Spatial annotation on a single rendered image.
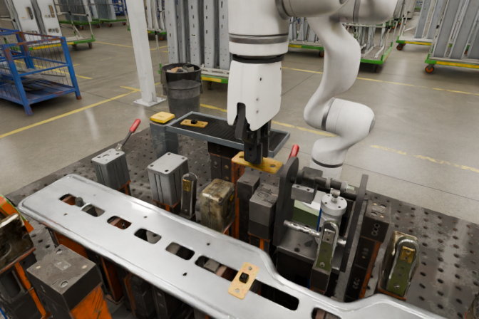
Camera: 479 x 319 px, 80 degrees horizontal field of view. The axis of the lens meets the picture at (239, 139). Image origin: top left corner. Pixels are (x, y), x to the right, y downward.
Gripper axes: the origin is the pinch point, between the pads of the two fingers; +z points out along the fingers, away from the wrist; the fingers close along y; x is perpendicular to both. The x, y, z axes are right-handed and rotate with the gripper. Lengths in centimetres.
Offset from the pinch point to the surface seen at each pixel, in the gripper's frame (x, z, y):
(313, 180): 6.4, 13.7, -15.2
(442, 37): 63, 61, -694
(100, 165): -60, 26, -7
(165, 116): -50, 14, -29
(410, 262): 28.0, 24.8, -13.2
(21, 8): -825, 2, -353
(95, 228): -42, 31, 9
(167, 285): -14.6, 31.5, 11.4
